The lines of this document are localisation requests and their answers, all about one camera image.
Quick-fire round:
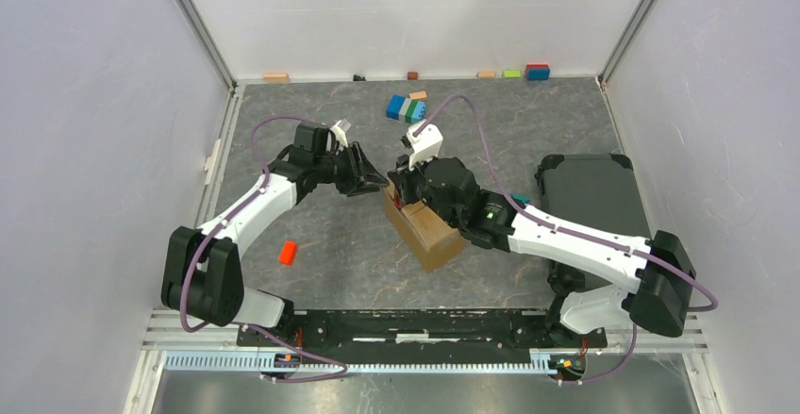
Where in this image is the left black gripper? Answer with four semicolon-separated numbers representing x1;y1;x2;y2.
313;141;388;197

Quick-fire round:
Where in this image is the brown cardboard express box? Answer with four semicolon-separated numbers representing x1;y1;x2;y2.
382;183;466;273

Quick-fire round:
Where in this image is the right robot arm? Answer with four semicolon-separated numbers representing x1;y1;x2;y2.
388;157;696;346

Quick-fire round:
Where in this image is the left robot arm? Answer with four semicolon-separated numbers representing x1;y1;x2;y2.
160;118;389;346

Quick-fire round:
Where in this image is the blue green block stack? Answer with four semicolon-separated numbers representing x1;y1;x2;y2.
385;95;426;124

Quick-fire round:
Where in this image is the small red block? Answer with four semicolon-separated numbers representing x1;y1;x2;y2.
277;240;298;266

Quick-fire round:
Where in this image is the teal triangular block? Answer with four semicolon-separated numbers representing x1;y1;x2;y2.
512;193;530;204

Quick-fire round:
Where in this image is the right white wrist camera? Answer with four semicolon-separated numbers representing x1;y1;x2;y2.
401;122;443;171

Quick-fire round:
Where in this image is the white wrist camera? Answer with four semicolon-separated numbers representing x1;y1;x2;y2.
329;119;351;148
401;122;443;171

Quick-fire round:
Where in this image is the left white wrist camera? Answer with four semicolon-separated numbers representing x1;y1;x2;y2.
329;119;351;148

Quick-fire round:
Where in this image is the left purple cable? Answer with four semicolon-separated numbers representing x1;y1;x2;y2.
178;116;349;384

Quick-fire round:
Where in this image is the tan block at wall right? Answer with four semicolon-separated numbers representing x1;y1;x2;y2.
476;70;496;79

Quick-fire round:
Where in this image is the tan block at wall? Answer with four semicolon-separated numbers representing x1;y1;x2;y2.
262;72;291;83
476;70;496;79

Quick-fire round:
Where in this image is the tan block at wall left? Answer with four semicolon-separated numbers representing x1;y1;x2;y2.
262;72;291;83

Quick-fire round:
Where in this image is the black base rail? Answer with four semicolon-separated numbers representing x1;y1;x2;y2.
271;308;608;364

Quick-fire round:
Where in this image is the red blue block at wall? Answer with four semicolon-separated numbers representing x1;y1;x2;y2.
525;63;551;81

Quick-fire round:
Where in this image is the white toothed cable duct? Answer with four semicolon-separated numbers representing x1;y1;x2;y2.
164;348;556;376

